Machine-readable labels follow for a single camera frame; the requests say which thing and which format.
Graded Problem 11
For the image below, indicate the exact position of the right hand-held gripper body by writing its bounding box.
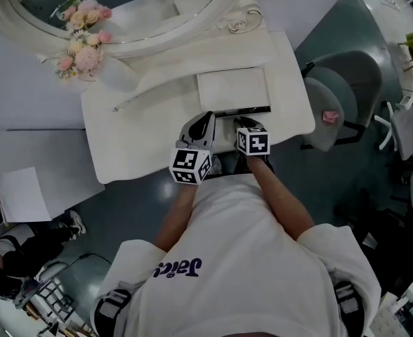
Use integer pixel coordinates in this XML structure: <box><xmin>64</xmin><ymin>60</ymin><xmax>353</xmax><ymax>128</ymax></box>
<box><xmin>236</xmin><ymin>126</ymin><xmax>275</xmax><ymax>171</ymax></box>

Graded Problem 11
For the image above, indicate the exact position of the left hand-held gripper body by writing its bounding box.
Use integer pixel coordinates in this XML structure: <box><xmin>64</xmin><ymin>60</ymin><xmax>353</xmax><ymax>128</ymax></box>
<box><xmin>169</xmin><ymin>131</ymin><xmax>217</xmax><ymax>186</ymax></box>

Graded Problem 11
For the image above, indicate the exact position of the person's right forearm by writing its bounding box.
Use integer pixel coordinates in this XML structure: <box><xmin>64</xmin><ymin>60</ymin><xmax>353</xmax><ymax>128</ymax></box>
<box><xmin>247</xmin><ymin>154</ymin><xmax>316</xmax><ymax>242</ymax></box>

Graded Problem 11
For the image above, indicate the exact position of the person's left forearm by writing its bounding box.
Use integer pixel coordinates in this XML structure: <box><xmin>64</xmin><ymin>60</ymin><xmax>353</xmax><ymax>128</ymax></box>
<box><xmin>155</xmin><ymin>179</ymin><xmax>208</xmax><ymax>256</ymax></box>

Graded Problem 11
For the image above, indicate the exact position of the white dressing table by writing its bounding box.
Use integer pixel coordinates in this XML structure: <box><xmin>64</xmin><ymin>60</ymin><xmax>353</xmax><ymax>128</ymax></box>
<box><xmin>79</xmin><ymin>29</ymin><xmax>316</xmax><ymax>185</ymax></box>

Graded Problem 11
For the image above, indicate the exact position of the slim silver pen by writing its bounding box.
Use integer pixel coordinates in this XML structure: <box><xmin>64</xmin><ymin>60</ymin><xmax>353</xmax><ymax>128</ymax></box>
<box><xmin>112</xmin><ymin>94</ymin><xmax>140</xmax><ymax>113</ymax></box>

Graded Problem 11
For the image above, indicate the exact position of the pink note pad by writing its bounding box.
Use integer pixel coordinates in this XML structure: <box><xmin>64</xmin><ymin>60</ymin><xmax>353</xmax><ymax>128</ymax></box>
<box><xmin>321</xmin><ymin>109</ymin><xmax>341</xmax><ymax>124</ymax></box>

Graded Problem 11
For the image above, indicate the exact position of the gray upholstered chair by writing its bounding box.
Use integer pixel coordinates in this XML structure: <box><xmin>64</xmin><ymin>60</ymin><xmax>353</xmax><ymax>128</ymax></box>
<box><xmin>300</xmin><ymin>50</ymin><xmax>384</xmax><ymax>153</ymax></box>

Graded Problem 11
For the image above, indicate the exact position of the person's white shirt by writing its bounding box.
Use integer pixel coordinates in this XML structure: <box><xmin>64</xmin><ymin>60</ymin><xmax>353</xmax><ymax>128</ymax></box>
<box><xmin>93</xmin><ymin>173</ymin><xmax>383</xmax><ymax>337</ymax></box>

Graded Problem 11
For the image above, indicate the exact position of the pink flower bouquet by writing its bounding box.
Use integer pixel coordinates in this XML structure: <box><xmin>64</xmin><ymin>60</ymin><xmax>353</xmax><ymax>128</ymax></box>
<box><xmin>53</xmin><ymin>29</ymin><xmax>113</xmax><ymax>83</ymax></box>

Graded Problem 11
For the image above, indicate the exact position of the white office chair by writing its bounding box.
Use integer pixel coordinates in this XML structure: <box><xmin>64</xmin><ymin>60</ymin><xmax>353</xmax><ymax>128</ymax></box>
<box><xmin>374</xmin><ymin>92</ymin><xmax>413</xmax><ymax>161</ymax></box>

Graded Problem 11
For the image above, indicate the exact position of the white foam board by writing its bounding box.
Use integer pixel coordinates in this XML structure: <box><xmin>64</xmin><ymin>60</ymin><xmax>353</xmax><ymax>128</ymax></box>
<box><xmin>0</xmin><ymin>166</ymin><xmax>53</xmax><ymax>223</ymax></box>

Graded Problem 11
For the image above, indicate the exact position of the gray shoulder strap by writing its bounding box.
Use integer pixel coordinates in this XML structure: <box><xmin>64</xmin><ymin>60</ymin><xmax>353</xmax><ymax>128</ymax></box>
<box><xmin>334</xmin><ymin>281</ymin><xmax>362</xmax><ymax>326</ymax></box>
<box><xmin>94</xmin><ymin>287</ymin><xmax>134</xmax><ymax>333</ymax></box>

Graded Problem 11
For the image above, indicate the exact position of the white wire rack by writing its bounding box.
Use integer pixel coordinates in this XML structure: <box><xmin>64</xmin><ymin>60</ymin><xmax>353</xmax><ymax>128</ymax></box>
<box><xmin>33</xmin><ymin>278</ymin><xmax>77</xmax><ymax>323</ymax></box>

